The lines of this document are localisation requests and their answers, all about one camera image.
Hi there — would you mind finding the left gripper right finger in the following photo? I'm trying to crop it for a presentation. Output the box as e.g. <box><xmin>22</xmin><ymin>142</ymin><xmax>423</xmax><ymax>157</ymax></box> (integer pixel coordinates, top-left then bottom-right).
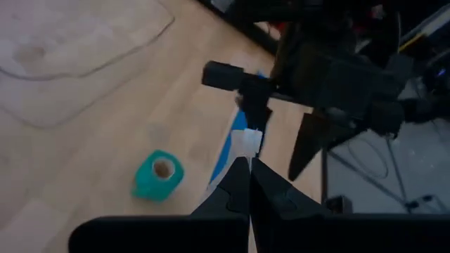
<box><xmin>250</xmin><ymin>157</ymin><xmax>450</xmax><ymax>253</ymax></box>

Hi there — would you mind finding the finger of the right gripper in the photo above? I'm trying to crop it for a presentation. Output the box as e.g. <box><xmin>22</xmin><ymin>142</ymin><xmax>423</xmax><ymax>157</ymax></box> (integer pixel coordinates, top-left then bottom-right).
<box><xmin>288</xmin><ymin>112</ymin><xmax>333</xmax><ymax>182</ymax></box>
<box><xmin>202</xmin><ymin>60</ymin><xmax>274</xmax><ymax>134</ymax></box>

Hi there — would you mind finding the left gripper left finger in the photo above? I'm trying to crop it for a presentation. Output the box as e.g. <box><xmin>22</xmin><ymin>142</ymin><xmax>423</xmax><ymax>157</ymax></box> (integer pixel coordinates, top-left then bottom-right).
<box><xmin>68</xmin><ymin>157</ymin><xmax>251</xmax><ymax>253</ymax></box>

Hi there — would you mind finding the teal elastic bandage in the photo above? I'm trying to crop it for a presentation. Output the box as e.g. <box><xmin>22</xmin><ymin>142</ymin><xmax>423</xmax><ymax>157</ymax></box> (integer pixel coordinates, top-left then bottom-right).
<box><xmin>131</xmin><ymin>149</ymin><xmax>186</xmax><ymax>204</ymax></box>

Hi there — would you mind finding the clear plastic container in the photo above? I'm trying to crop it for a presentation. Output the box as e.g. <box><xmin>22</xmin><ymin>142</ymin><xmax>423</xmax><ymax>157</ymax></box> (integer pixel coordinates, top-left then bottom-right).
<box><xmin>0</xmin><ymin>0</ymin><xmax>176</xmax><ymax>129</ymax></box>

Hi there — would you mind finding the blue elastic bandage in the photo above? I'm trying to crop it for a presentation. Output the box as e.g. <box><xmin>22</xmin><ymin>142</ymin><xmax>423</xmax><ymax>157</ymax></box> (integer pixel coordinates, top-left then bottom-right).
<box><xmin>209</xmin><ymin>72</ymin><xmax>269</xmax><ymax>186</ymax></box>

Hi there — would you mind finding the black computer tower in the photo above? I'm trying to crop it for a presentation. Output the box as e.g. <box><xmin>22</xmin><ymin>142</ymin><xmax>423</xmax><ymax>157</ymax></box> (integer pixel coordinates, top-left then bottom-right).
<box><xmin>420</xmin><ymin>48</ymin><xmax>450</xmax><ymax>94</ymax></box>

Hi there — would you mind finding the yellow hanging cable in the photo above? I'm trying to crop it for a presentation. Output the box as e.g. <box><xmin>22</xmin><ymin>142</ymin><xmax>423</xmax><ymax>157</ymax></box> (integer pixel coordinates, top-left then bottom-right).
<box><xmin>399</xmin><ymin>32</ymin><xmax>428</xmax><ymax>53</ymax></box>

